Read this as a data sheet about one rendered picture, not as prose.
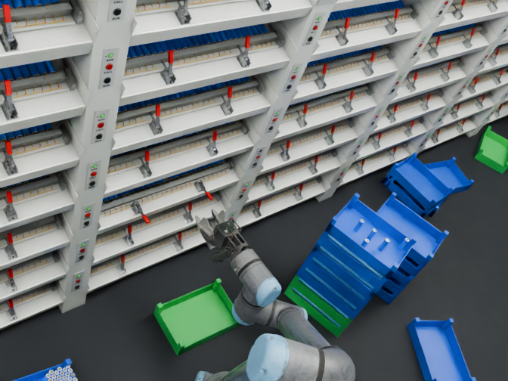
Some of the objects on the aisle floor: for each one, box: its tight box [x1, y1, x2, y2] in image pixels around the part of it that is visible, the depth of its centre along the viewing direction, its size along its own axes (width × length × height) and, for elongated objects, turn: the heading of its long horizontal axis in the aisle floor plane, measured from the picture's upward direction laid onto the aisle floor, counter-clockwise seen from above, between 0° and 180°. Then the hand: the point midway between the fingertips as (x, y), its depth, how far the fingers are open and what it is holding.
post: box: [57, 0, 137, 314], centre depth 168 cm, size 20×9×173 cm, turn 22°
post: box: [206, 0, 336, 249], centre depth 208 cm, size 20×9×173 cm, turn 22°
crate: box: [153, 278, 240, 356], centre depth 236 cm, size 30×20×8 cm
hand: (205, 216), depth 197 cm, fingers open, 6 cm apart
